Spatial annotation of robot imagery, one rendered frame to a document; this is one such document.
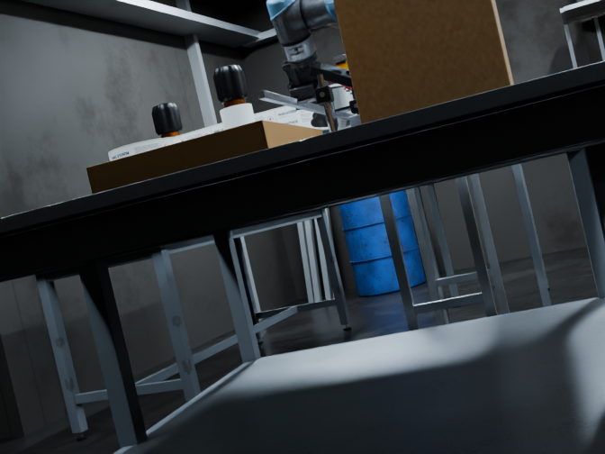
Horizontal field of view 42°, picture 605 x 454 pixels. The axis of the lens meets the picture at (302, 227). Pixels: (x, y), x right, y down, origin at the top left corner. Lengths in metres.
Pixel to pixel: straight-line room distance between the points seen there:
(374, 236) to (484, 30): 4.96
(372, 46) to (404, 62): 0.06
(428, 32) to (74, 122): 4.05
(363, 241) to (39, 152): 2.63
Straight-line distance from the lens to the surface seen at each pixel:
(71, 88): 5.25
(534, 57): 6.68
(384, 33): 1.29
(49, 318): 3.65
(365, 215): 6.17
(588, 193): 2.94
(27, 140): 4.81
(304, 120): 2.35
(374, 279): 6.22
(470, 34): 1.27
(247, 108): 2.13
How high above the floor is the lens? 0.74
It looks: 1 degrees down
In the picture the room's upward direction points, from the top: 13 degrees counter-clockwise
